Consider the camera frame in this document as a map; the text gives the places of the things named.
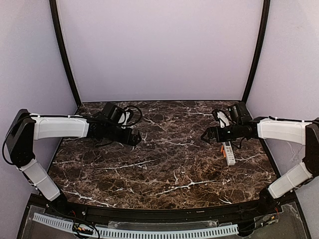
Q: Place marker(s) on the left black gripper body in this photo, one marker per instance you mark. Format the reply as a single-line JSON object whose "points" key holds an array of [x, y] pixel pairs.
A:
{"points": [[132, 137]]}

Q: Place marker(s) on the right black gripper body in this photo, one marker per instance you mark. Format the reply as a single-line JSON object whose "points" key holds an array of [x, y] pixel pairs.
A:
{"points": [[213, 134]]}

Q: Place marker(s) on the white remote control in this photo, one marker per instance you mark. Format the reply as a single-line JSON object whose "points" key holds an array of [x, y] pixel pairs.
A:
{"points": [[230, 159]]}

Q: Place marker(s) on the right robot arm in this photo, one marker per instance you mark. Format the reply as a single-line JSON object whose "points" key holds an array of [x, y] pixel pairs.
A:
{"points": [[238, 123]]}

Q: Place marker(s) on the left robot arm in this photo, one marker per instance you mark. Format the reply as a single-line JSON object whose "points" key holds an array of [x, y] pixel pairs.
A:
{"points": [[112, 123]]}

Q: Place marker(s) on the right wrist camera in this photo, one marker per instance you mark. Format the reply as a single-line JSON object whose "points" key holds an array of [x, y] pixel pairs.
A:
{"points": [[221, 118]]}

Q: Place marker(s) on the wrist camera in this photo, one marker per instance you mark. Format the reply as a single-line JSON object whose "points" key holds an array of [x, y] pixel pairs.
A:
{"points": [[221, 118], [119, 116]]}

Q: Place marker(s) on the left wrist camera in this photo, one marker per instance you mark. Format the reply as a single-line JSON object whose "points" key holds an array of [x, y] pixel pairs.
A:
{"points": [[119, 116]]}

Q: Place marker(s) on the white slotted cable duct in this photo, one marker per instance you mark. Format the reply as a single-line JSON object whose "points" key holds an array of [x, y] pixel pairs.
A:
{"points": [[124, 230]]}

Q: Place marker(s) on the black front rail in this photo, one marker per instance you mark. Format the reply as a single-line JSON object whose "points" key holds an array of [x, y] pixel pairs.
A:
{"points": [[236, 213]]}

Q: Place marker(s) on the right black frame post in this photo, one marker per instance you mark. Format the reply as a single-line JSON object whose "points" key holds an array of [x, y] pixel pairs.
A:
{"points": [[258, 50]]}

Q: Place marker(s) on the black frame post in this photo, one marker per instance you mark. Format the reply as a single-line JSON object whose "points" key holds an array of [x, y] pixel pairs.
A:
{"points": [[258, 50], [63, 52]]}

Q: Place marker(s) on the left black frame post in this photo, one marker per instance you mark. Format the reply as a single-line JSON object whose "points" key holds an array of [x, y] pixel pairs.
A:
{"points": [[63, 52]]}

